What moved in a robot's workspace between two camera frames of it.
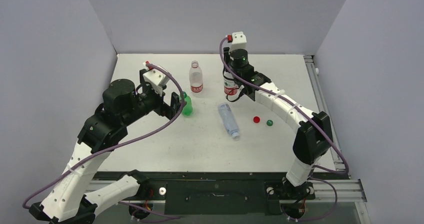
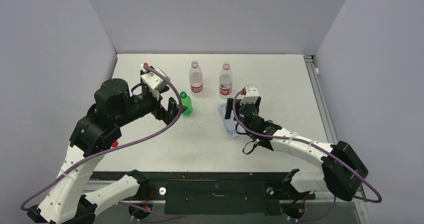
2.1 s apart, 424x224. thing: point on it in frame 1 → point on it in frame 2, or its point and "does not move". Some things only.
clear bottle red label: x=196 y=78 does not move
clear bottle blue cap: x=230 y=121 does not move
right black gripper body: x=227 y=66 → x=244 y=104
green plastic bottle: x=187 y=109 does not move
